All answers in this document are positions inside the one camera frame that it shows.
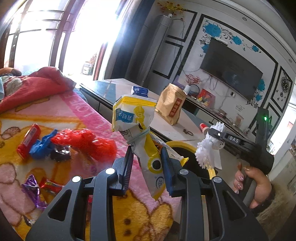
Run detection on red white paper cup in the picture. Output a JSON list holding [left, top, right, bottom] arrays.
[[199, 123, 209, 135]]

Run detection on white vase red flowers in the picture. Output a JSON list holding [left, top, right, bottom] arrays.
[[184, 74, 201, 97]]

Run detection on grey coffee table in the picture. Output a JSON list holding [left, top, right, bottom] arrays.
[[79, 78, 239, 186]]

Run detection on red cylindrical wrapper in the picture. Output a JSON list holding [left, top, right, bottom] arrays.
[[16, 123, 41, 160]]

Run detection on white tv cabinet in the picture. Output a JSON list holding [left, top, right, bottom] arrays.
[[182, 97, 248, 138]]

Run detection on red picture box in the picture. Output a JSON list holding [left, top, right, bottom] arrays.
[[197, 89, 215, 108]]

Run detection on blue tissue pack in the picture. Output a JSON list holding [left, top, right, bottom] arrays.
[[131, 85, 149, 98]]

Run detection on blue plastic bag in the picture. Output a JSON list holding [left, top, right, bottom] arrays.
[[29, 129, 58, 160]]

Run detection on black wall television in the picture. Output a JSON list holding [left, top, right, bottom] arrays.
[[200, 38, 263, 101]]

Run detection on yellow rimmed trash bin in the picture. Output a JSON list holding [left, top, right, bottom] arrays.
[[166, 141, 216, 179]]

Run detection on grey standing air conditioner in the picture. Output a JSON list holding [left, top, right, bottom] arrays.
[[125, 14, 173, 92]]

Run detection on right hand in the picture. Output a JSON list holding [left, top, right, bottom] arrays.
[[232, 163, 272, 209]]

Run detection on white paper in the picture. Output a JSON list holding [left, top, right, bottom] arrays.
[[195, 122, 226, 170]]

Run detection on white yellow milk carton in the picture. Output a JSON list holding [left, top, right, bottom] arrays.
[[112, 94, 187, 200]]

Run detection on purple candy wrapper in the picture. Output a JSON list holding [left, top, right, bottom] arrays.
[[22, 174, 48, 210]]

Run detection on red plastic bag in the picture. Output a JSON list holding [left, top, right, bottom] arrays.
[[51, 128, 117, 162]]

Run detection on red quilt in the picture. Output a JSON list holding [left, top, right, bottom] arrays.
[[1, 67, 76, 113]]

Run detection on red snack wrapper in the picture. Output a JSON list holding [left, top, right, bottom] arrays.
[[39, 177, 64, 195]]

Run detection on brown paper bag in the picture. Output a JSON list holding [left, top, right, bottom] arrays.
[[156, 83, 186, 126]]

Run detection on dark snack wrapper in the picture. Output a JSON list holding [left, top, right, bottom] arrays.
[[50, 145, 71, 162]]

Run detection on dark blue curtain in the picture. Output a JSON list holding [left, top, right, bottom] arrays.
[[110, 1, 154, 79]]

